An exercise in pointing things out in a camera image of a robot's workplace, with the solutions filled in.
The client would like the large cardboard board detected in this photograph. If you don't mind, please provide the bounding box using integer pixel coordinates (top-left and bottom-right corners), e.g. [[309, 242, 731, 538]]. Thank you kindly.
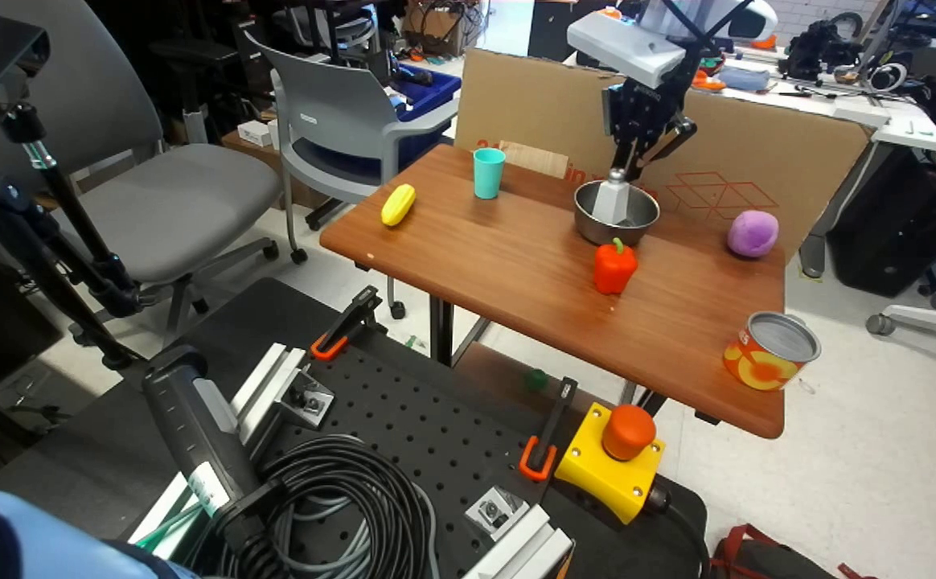
[[454, 47, 876, 263]]

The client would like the black suitcase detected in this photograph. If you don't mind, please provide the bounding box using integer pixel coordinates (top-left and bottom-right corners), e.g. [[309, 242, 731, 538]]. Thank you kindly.
[[825, 140, 936, 299]]

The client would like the black table leg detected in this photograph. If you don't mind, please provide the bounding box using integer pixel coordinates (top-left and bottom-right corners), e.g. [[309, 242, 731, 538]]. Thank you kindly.
[[427, 295, 459, 369]]

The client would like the black tripod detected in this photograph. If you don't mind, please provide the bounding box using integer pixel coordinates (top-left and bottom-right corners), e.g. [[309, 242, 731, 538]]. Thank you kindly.
[[0, 104, 151, 374]]

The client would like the light grey plastic chair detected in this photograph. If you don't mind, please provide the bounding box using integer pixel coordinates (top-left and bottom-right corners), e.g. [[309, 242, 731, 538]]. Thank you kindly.
[[240, 28, 459, 268]]

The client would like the black cable bundle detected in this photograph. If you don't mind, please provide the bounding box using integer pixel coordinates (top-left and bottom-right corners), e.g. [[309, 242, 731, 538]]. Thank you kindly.
[[202, 431, 444, 579]]

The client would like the black camera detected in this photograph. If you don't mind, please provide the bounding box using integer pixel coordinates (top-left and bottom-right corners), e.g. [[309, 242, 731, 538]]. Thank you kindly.
[[0, 13, 54, 124]]

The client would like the yellow emergency stop button box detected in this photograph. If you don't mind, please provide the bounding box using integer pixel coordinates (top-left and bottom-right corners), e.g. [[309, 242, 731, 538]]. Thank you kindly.
[[550, 401, 668, 529]]

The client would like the white office chair base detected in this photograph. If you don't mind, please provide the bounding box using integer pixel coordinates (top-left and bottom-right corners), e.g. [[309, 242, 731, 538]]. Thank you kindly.
[[863, 295, 936, 439]]

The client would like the small cardboard piece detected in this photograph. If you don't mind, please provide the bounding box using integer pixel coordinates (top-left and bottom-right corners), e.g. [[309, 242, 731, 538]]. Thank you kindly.
[[495, 138, 575, 184]]

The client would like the teal plastic cup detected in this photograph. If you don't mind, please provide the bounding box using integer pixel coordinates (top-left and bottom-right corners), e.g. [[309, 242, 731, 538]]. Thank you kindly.
[[469, 145, 513, 206]]

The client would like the grey fabric office chair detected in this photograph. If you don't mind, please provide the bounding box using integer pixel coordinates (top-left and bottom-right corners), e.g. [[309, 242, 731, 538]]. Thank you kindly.
[[0, 0, 284, 331]]

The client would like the light blue sleeve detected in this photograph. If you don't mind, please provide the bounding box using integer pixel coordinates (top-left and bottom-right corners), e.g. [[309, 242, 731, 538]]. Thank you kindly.
[[0, 487, 202, 579]]

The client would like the black backpack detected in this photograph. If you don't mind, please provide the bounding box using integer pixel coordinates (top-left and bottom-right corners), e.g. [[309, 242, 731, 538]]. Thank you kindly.
[[784, 10, 867, 83]]

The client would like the white desk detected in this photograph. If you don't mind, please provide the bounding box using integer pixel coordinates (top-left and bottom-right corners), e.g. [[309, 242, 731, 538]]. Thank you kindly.
[[688, 58, 936, 155]]

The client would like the small translucent white bottle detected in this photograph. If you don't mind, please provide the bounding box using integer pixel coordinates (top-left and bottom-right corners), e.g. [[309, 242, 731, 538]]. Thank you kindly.
[[592, 169, 643, 226]]

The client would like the black perforated mounting board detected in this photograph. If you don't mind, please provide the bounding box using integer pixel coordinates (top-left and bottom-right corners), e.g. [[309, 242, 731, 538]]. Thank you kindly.
[[109, 276, 710, 579]]

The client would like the red toy bell pepper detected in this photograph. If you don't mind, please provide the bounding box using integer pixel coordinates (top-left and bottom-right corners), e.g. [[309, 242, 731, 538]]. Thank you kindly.
[[589, 236, 643, 299]]

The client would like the black orange clamp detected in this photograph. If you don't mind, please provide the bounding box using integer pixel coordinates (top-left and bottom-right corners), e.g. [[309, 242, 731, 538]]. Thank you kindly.
[[514, 376, 581, 487], [309, 282, 387, 368]]

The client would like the yellow toy lemon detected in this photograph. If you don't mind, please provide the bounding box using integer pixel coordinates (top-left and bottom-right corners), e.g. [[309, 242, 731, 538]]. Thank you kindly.
[[379, 181, 421, 232]]

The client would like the stainless steel bowl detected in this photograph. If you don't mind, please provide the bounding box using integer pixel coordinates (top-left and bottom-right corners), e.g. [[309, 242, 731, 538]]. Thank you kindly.
[[569, 177, 666, 252]]

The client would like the red black bag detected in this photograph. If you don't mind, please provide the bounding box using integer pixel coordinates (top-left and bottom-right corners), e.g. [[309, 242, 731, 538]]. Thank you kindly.
[[705, 521, 866, 579]]

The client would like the aluminium profile rail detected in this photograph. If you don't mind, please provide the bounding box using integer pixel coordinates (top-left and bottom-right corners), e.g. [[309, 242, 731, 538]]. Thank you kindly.
[[127, 341, 313, 552], [464, 498, 578, 579]]

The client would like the purple ball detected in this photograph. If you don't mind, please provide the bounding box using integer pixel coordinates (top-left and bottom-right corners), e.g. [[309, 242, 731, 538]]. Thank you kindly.
[[725, 206, 784, 263]]

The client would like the orange yellow tin can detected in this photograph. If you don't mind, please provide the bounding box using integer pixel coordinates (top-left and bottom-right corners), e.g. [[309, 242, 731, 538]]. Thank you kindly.
[[721, 310, 825, 397]]

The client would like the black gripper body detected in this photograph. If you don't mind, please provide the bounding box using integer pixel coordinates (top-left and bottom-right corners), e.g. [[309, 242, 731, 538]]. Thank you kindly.
[[603, 77, 699, 155]]

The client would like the black power strip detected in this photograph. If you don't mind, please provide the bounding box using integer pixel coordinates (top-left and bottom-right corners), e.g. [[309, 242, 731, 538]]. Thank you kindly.
[[139, 356, 264, 521]]

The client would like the blue storage bin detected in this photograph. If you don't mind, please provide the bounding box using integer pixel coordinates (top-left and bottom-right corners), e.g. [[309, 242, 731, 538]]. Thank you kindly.
[[382, 61, 465, 121]]

